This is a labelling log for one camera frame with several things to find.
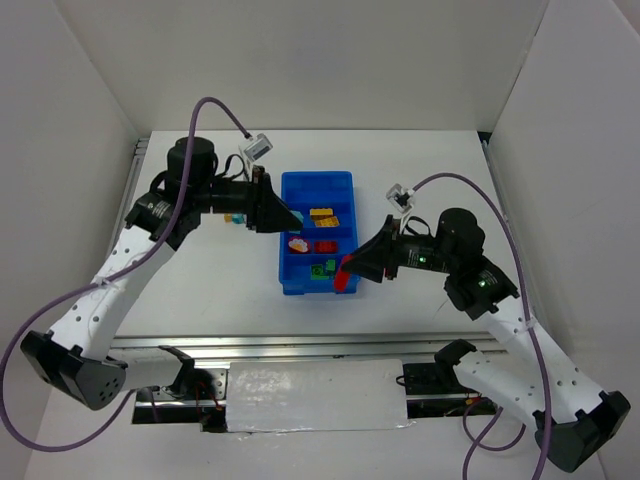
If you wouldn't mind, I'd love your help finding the red sloped lego piece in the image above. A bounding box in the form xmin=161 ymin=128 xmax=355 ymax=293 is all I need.
xmin=314 ymin=240 xmax=339 ymax=254

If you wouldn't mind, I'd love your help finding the red flower lego brick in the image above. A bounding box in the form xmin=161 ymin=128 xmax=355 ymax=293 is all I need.
xmin=287 ymin=236 xmax=312 ymax=254

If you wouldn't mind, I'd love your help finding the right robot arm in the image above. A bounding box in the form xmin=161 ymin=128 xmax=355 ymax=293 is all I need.
xmin=340 ymin=208 xmax=631 ymax=473

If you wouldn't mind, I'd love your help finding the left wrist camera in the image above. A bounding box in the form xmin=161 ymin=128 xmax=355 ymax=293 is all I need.
xmin=239 ymin=133 xmax=273 ymax=162

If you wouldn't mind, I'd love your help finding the aluminium frame rail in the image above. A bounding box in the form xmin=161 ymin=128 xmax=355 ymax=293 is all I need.
xmin=112 ymin=332 xmax=505 ymax=363

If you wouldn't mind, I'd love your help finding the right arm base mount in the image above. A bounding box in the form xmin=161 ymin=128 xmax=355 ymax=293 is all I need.
xmin=396 ymin=363 xmax=481 ymax=419

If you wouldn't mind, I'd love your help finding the small green lego brick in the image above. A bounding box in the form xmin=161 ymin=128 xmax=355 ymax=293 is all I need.
xmin=310 ymin=264 xmax=328 ymax=280

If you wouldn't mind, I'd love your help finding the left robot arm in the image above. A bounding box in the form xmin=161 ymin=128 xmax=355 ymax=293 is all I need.
xmin=20 ymin=134 xmax=302 ymax=410

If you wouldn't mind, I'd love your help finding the white foil cover panel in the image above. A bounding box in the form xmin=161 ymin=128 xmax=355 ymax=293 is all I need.
xmin=226 ymin=359 xmax=409 ymax=433

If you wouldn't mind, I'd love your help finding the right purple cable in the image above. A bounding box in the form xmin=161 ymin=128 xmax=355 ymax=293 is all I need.
xmin=412 ymin=172 xmax=554 ymax=480

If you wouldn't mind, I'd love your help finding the blue divided plastic tray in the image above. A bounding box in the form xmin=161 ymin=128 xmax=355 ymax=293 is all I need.
xmin=279 ymin=171 xmax=359 ymax=296

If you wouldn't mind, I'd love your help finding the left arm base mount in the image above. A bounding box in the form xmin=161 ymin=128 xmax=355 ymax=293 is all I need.
xmin=131 ymin=368 xmax=229 ymax=433

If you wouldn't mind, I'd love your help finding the yellow striped lego brick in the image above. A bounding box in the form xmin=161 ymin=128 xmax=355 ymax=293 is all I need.
xmin=314 ymin=216 xmax=340 ymax=228

